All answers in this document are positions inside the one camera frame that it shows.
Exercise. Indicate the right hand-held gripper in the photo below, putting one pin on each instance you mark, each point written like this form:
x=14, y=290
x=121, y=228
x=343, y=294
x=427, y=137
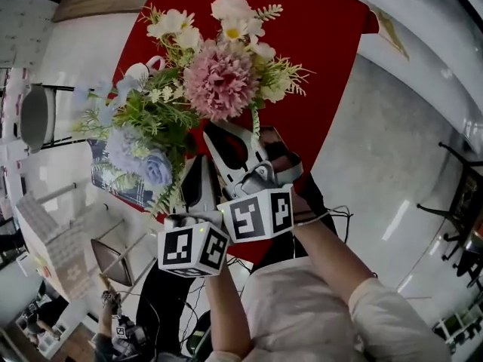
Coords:
x=249, y=217

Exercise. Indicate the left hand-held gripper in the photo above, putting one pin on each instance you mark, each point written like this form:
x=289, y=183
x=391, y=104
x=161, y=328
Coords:
x=177, y=247

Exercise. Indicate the blue flower bunch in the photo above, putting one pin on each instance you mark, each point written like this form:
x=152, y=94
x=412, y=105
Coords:
x=154, y=168

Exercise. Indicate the pink and white flower bunch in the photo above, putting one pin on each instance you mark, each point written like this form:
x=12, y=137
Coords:
x=219, y=81

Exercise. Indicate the dark blue patterned vase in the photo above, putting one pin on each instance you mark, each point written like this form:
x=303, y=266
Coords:
x=113, y=187

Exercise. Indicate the person's left forearm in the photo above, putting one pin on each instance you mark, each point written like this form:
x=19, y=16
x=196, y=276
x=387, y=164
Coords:
x=226, y=307

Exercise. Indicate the person's right forearm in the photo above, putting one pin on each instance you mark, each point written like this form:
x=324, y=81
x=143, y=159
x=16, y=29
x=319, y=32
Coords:
x=328, y=255

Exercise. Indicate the person's right hand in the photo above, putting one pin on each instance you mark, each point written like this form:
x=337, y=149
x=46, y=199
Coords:
x=283, y=160

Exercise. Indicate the brown seat stool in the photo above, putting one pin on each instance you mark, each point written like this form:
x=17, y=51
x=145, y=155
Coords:
x=109, y=258

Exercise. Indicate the red tablecloth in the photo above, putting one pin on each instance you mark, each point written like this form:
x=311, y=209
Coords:
x=320, y=51

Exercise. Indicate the white patterned carton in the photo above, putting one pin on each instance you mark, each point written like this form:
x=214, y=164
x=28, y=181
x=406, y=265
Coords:
x=56, y=240

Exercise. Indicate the person's white shirt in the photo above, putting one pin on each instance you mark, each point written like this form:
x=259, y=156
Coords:
x=302, y=315

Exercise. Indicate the grey round chair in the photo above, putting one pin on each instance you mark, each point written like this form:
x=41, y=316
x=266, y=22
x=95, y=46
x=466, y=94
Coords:
x=34, y=119

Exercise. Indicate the black metal chair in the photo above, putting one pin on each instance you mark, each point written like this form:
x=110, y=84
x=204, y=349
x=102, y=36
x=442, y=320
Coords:
x=458, y=209
x=469, y=266

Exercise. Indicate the white metal rail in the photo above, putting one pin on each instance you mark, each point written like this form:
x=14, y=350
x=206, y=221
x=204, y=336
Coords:
x=56, y=192

